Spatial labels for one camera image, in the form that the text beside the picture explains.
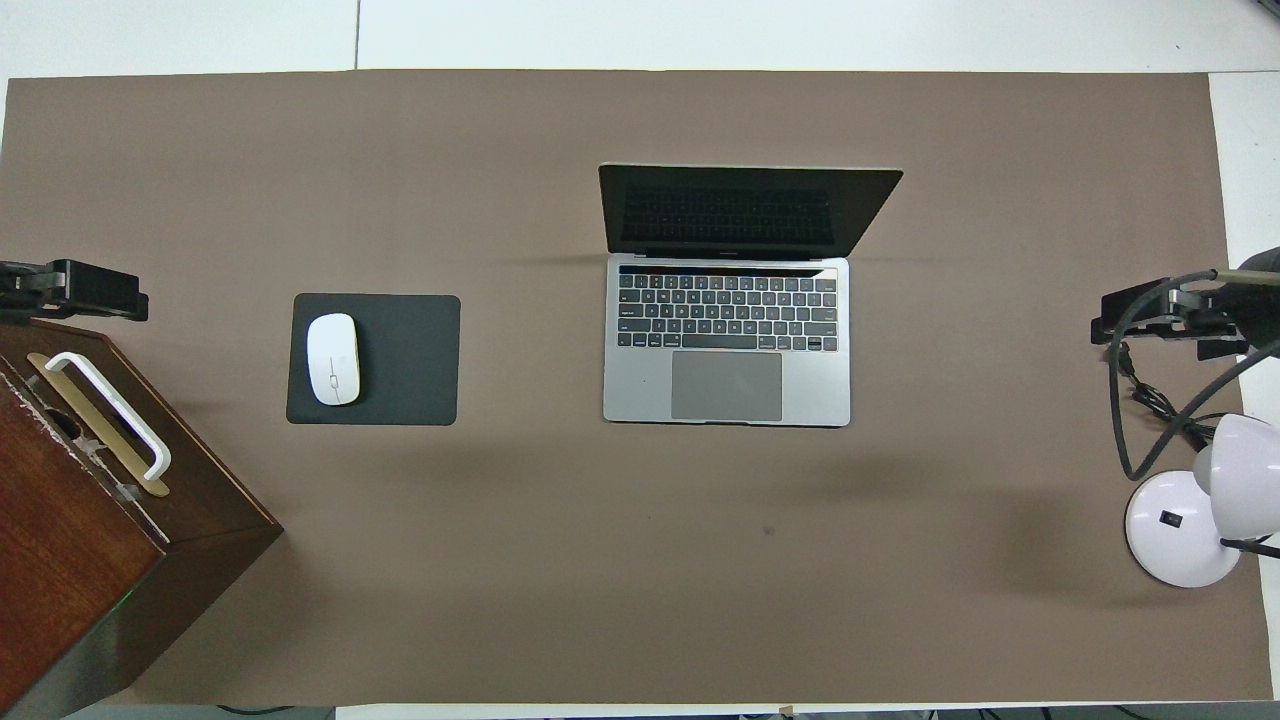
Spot white computer mouse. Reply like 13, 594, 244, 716
306, 313, 361, 407

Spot dark wooden box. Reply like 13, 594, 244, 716
0, 318, 285, 720

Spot silver laptop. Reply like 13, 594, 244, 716
598, 164, 905, 429

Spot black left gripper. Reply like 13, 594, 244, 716
0, 259, 149, 324

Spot brown table mat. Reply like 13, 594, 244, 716
0, 70, 1247, 707

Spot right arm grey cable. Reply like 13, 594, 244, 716
1108, 268, 1280, 483

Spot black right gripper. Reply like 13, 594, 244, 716
1090, 245, 1280, 363

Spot white box handle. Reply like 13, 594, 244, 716
44, 351, 172, 482

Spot white desk lamp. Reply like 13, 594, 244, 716
1124, 414, 1280, 589

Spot black mouse pad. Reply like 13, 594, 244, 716
286, 293, 462, 427

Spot brass plate on box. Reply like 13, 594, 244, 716
26, 352, 171, 498

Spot black lamp power cable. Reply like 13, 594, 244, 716
1115, 340, 1221, 448

